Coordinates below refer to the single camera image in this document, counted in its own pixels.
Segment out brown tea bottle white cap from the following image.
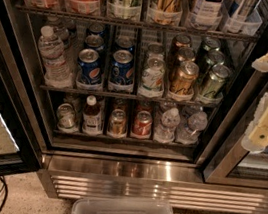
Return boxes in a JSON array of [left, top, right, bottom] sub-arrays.
[[82, 95, 102, 135]]

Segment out white blue can top shelf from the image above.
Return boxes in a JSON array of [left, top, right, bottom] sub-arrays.
[[219, 0, 262, 36]]

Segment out clear water bottle bottom right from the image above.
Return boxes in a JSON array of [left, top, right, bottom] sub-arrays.
[[176, 111, 208, 145]]

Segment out clear water bottle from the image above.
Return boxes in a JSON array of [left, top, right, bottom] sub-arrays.
[[176, 111, 208, 145], [153, 107, 181, 143]]

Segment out clear water bottle bottom left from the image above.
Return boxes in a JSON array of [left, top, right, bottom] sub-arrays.
[[153, 107, 181, 143]]

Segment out red can bottom shelf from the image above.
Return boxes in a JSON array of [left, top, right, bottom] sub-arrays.
[[131, 110, 153, 139]]

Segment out gold can bottom shelf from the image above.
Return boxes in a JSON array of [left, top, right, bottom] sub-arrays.
[[107, 109, 127, 138]]

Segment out silver can bottom shelf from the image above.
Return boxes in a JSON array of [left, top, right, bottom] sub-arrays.
[[56, 103, 79, 133]]

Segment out clear water bottle middle shelf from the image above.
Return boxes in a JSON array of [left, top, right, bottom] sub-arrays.
[[37, 25, 73, 88]]

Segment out steel fridge bottom grille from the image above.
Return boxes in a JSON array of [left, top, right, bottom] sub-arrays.
[[37, 151, 268, 214]]

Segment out green soda can front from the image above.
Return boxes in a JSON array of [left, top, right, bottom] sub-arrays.
[[196, 64, 232, 104]]

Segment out gold soda can front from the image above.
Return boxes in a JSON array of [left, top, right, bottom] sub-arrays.
[[167, 61, 199, 101]]

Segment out blue pepsi can right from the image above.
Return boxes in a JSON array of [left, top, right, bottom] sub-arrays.
[[108, 49, 135, 93]]

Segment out blue pepsi can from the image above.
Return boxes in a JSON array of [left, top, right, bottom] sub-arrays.
[[75, 48, 103, 90], [108, 49, 135, 93]]

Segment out blue pepsi can left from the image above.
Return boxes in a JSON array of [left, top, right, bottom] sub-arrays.
[[75, 48, 103, 90]]

